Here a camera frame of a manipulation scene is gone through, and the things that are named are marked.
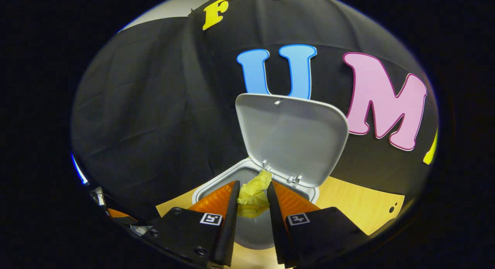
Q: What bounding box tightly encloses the white desktop garbage bin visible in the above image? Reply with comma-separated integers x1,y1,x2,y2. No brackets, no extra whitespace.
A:
192,93,350,250

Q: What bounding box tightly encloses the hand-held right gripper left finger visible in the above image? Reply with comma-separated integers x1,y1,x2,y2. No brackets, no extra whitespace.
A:
149,180,241,269

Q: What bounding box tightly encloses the yellow paper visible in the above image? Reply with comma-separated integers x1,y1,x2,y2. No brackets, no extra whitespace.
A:
237,169,273,218

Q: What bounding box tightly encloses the wooden desktop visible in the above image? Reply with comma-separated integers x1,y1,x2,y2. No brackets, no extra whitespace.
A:
156,176,405,269

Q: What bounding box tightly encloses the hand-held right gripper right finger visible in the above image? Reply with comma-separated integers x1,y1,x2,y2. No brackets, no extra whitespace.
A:
267,180,370,269

